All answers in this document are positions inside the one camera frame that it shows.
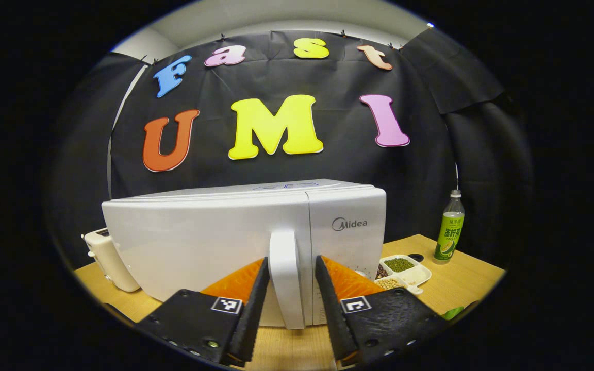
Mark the divided white bean dish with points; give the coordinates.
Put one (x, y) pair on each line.
(410, 273)

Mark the white microwave oven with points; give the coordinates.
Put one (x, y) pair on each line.
(199, 242)

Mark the white toaster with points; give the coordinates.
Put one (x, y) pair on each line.
(111, 257)

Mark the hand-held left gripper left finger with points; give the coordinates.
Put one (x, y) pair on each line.
(253, 314)

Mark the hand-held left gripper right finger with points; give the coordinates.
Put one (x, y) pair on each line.
(330, 309)

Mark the green drink bottle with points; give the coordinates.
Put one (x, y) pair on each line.
(449, 232)

